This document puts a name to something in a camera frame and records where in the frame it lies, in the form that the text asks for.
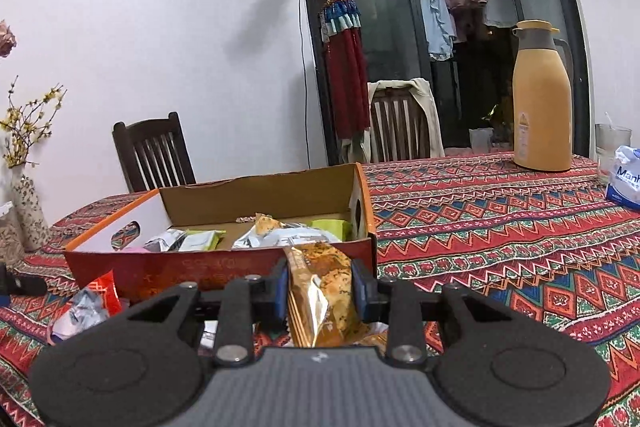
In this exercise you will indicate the gold white snack packet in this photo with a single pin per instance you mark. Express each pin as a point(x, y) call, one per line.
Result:
point(267, 223)

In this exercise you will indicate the golden brown cookie packet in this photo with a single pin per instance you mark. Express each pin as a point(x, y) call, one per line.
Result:
point(325, 287)

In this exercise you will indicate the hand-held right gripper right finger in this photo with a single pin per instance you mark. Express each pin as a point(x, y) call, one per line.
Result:
point(361, 294)

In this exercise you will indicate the pink snack packet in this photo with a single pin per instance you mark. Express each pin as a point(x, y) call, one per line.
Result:
point(136, 250)

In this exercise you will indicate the red silver snack packet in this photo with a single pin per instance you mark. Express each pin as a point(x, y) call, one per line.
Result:
point(87, 307)

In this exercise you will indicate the green white snack packet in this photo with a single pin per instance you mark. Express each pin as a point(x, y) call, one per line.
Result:
point(202, 241)

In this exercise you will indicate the white grey-print snack packet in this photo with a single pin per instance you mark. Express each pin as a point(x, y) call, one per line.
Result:
point(290, 238)

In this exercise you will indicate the yellow flower branches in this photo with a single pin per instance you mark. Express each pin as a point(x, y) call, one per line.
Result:
point(30, 122)

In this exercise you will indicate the orange cardboard box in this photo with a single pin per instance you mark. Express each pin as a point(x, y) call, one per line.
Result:
point(175, 264)

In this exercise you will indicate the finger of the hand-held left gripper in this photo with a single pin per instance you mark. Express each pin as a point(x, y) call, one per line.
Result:
point(25, 284)

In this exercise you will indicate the wooden chair with cloth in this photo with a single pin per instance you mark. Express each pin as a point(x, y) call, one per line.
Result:
point(430, 117)
point(400, 127)

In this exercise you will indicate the lime green snack packet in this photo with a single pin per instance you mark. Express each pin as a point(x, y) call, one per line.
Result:
point(332, 229)

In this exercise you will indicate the floral ceramic vase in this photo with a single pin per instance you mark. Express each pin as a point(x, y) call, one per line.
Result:
point(30, 212)

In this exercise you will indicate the clear drinking glass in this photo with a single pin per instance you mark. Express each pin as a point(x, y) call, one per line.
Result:
point(610, 142)

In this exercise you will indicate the pale hanging garment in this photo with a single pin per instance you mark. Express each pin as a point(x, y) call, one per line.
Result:
point(500, 14)

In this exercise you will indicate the white blue tissue pack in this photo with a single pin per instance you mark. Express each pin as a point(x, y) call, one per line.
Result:
point(625, 179)

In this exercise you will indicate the dark sliding glass door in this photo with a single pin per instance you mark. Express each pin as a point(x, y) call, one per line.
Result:
point(390, 32)

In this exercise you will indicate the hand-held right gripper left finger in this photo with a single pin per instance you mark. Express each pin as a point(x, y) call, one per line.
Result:
point(280, 294)

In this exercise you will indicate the pale plastic bucket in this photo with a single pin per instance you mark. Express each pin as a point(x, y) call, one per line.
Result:
point(480, 139)

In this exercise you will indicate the red patterned tablecloth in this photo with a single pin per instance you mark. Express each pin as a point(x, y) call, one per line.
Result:
point(500, 232)

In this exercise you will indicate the yellow thermos jug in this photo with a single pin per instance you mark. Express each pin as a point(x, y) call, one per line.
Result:
point(542, 107)

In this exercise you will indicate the pink dried flower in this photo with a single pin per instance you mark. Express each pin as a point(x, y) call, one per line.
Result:
point(5, 39)

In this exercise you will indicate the light blue hanging garment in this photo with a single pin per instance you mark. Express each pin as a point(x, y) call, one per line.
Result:
point(435, 17)

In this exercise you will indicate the dark wooden chair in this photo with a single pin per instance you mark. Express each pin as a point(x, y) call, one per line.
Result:
point(155, 152)

